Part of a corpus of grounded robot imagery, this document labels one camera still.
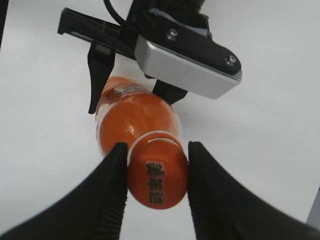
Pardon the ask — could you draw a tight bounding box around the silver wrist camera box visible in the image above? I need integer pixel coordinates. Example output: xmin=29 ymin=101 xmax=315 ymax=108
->
xmin=134 ymin=8 xmax=243 ymax=99

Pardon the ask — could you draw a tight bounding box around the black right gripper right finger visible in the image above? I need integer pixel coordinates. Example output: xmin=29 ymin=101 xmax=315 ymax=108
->
xmin=187 ymin=141 xmax=320 ymax=240

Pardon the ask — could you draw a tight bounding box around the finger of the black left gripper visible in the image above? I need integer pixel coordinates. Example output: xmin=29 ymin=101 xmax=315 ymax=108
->
xmin=152 ymin=79 xmax=188 ymax=105
xmin=87 ymin=42 xmax=116 ymax=114

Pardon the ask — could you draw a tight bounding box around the orange soda plastic bottle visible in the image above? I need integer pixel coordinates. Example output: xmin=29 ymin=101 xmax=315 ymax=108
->
xmin=95 ymin=76 xmax=182 ymax=156

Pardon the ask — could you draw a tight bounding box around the orange bottle cap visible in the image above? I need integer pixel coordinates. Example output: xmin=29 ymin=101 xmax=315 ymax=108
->
xmin=127 ymin=138 xmax=189 ymax=210

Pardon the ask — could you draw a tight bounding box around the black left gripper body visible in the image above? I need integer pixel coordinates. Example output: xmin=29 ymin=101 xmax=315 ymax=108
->
xmin=57 ymin=0 xmax=160 ymax=60

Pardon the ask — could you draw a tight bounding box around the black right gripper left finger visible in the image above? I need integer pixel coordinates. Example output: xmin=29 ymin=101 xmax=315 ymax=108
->
xmin=0 ymin=143 xmax=128 ymax=240

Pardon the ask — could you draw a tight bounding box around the black camera cable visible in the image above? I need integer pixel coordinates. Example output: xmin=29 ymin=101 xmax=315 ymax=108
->
xmin=103 ymin=0 xmax=127 ymax=27

